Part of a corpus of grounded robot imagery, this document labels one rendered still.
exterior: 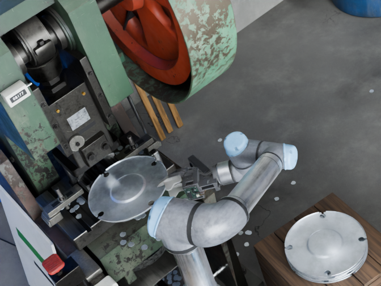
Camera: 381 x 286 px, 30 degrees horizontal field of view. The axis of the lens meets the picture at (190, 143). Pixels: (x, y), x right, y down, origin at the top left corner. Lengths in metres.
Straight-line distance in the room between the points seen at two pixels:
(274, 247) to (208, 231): 0.87
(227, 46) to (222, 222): 0.59
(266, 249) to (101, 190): 0.66
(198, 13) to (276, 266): 1.03
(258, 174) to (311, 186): 1.32
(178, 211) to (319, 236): 0.87
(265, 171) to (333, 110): 1.66
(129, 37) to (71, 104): 0.42
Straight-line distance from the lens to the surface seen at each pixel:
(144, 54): 2.53
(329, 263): 2.54
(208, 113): 3.82
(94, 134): 2.39
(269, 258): 2.64
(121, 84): 2.30
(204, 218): 1.82
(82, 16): 2.15
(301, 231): 2.64
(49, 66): 2.23
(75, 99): 2.29
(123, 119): 2.83
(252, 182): 1.97
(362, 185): 3.28
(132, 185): 2.41
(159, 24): 2.31
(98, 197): 2.45
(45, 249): 2.79
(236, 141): 2.15
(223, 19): 2.08
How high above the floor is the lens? 2.43
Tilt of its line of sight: 41 degrees down
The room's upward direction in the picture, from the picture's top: 20 degrees counter-clockwise
